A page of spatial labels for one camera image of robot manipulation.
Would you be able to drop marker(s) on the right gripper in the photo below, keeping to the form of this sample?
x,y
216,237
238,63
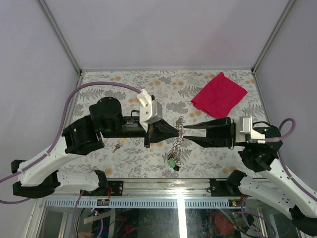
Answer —
x,y
219,132

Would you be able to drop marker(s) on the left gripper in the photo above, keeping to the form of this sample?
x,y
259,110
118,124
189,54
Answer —
x,y
159,131

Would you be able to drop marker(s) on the metal ring key organizer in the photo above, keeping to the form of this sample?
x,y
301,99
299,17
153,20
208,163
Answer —
x,y
176,150

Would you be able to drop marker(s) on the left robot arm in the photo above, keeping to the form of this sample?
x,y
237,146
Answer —
x,y
79,139

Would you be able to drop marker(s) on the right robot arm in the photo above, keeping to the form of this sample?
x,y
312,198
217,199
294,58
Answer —
x,y
261,145

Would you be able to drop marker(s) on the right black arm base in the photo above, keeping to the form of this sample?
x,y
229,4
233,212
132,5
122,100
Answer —
x,y
227,187

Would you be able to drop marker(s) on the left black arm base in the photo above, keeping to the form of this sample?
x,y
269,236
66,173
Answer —
x,y
106,187

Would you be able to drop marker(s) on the green key tag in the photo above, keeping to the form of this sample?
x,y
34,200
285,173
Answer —
x,y
172,162

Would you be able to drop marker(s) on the magenta folded cloth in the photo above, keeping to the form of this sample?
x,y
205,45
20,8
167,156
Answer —
x,y
219,97

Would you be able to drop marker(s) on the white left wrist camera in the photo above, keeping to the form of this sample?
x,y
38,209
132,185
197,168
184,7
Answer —
x,y
150,111

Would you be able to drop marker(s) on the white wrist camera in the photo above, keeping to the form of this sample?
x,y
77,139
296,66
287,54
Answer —
x,y
150,111
246,133

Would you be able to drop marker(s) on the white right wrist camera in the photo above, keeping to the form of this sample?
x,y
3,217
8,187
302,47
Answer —
x,y
246,133

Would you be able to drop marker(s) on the aluminium front rail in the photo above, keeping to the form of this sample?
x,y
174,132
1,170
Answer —
x,y
148,193

